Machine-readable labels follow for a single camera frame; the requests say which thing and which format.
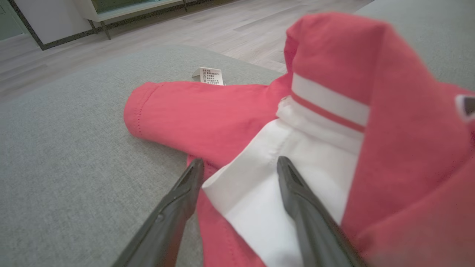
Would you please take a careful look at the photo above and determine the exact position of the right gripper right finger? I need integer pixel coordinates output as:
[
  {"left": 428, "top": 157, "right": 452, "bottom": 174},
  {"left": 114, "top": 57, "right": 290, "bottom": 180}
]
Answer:
[{"left": 276, "top": 156, "right": 368, "bottom": 267}]

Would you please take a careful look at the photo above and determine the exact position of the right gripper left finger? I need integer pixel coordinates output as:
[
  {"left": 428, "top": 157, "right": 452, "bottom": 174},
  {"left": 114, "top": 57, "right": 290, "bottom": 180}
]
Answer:
[{"left": 111, "top": 158, "right": 205, "bottom": 267}]

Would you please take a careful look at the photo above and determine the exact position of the red garment white side panel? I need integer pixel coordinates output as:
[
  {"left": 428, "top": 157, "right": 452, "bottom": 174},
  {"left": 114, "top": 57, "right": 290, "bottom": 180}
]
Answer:
[{"left": 123, "top": 11, "right": 475, "bottom": 267}]

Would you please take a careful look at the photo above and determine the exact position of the grey fabric sofa seat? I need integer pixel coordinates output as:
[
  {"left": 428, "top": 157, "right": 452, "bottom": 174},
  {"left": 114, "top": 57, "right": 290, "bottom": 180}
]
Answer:
[{"left": 0, "top": 44, "right": 286, "bottom": 267}]

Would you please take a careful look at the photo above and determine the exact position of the grey fabric sofa cushion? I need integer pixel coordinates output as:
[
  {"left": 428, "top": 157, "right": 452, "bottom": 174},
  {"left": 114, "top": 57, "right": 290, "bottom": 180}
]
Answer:
[{"left": 354, "top": 0, "right": 475, "bottom": 91}]

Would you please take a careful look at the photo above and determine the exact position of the white cabinet with legs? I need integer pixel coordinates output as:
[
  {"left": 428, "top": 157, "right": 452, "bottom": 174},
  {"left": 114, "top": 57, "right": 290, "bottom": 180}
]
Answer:
[{"left": 72, "top": 0, "right": 188, "bottom": 40}]

